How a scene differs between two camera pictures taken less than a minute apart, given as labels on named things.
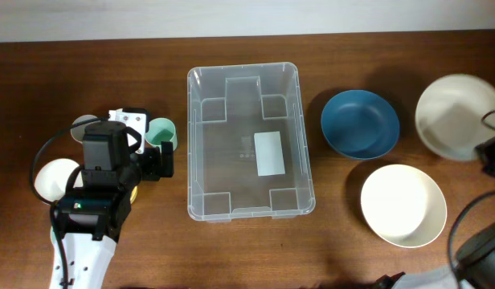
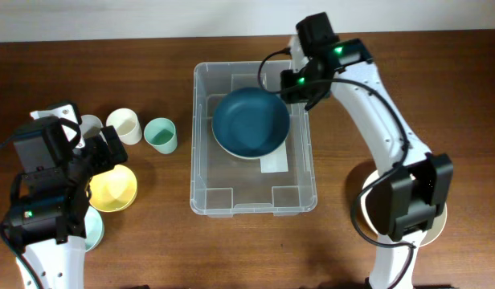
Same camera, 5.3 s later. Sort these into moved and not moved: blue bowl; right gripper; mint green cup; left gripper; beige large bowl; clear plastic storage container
Moved: beige large bowl; left gripper; blue bowl; right gripper
Not moved: mint green cup; clear plastic storage container
